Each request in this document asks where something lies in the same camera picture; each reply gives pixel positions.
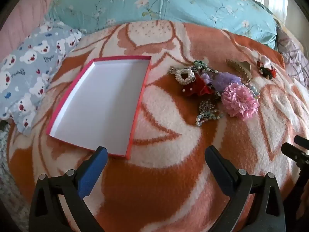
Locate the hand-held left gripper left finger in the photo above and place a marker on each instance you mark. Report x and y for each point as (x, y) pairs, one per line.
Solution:
(93, 171)

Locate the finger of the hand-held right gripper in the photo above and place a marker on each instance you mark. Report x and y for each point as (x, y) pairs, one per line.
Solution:
(303, 140)
(295, 154)

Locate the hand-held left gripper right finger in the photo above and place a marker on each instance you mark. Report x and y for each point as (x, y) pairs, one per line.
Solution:
(221, 166)

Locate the pink flower scrunchie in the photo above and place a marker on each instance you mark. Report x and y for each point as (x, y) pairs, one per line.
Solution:
(239, 101)

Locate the red shallow cardboard box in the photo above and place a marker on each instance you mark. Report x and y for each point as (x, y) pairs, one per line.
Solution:
(101, 96)

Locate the red bow hair clip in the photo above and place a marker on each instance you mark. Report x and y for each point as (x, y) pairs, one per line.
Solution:
(198, 87)

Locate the large purple scrunchie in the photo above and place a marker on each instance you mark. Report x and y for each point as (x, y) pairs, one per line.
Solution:
(224, 79)

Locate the small purple scrunchie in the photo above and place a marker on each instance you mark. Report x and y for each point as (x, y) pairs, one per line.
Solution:
(206, 78)

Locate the beige hair claw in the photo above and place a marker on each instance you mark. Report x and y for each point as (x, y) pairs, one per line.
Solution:
(241, 66)

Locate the orange and white floral blanket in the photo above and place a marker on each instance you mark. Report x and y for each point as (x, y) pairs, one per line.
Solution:
(157, 186)

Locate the red and black hair clip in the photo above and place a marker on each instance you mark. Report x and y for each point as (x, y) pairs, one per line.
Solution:
(266, 71)

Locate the pale mottled bed sheet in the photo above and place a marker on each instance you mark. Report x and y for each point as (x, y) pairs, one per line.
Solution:
(9, 169)

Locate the plaid cloth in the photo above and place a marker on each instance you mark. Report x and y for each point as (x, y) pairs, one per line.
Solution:
(294, 53)

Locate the blue bear print pillow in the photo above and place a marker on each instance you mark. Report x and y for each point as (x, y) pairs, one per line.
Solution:
(29, 65)

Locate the teal floral pillow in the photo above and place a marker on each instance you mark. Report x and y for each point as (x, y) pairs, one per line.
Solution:
(169, 4)

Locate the pink quilted cover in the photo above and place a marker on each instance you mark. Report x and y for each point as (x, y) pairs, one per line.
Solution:
(24, 12)

